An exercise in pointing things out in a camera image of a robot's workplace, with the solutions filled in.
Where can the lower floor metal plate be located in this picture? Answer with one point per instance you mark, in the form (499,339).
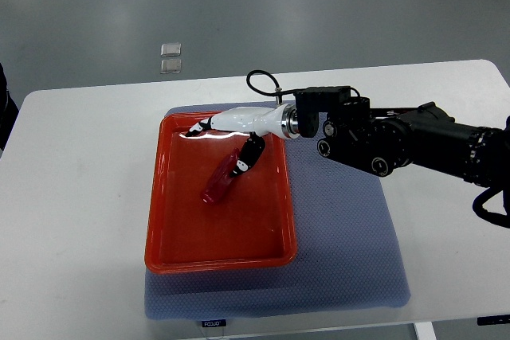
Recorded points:
(169,66)

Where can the floor metal plate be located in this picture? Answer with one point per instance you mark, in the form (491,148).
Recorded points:
(172,49)
(169,66)

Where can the red plastic tray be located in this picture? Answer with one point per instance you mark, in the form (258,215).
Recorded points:
(201,219)

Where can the black table control panel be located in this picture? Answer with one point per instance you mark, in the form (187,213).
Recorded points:
(493,320)

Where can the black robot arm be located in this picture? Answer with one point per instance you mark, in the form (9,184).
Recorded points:
(377,140)

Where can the dark object at left edge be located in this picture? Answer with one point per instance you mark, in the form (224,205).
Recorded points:
(9,111)

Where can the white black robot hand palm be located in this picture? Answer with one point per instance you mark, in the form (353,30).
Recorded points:
(280,121)

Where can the white table leg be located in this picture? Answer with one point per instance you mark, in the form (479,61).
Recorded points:
(424,331)

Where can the black table label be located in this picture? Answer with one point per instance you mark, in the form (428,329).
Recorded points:
(215,323)

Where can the red pepper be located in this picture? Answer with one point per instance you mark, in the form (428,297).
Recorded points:
(220,180)

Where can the black white thumb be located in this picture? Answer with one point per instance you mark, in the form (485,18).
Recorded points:
(249,155)

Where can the upper floor metal plate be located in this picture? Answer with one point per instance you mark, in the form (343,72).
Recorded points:
(172,49)

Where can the blue-grey textured mat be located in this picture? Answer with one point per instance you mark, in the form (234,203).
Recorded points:
(296,234)

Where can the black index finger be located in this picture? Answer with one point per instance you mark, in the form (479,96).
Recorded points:
(200,127)

